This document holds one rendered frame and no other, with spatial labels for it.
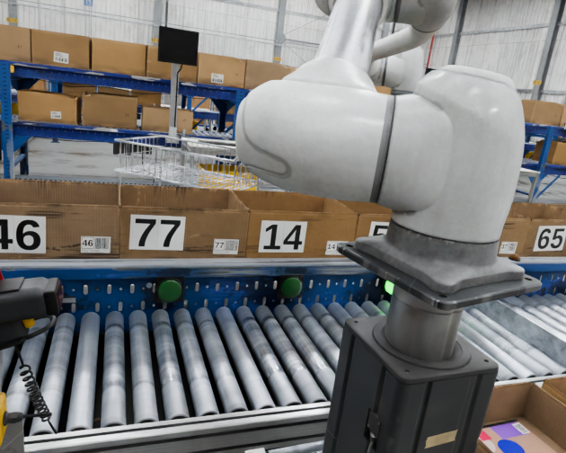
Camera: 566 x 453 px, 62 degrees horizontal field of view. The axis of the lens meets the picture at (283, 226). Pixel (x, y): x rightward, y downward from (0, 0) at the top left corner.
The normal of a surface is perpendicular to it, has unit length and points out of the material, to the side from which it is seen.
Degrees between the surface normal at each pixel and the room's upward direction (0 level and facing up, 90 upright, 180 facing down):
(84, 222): 91
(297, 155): 99
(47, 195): 90
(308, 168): 114
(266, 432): 90
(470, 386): 90
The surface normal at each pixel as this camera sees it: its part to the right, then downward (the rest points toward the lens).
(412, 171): -0.25, 0.32
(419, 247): -0.63, 0.06
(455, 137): -0.43, 0.15
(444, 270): 0.06, -0.86
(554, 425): -0.92, -0.02
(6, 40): 0.33, 0.27
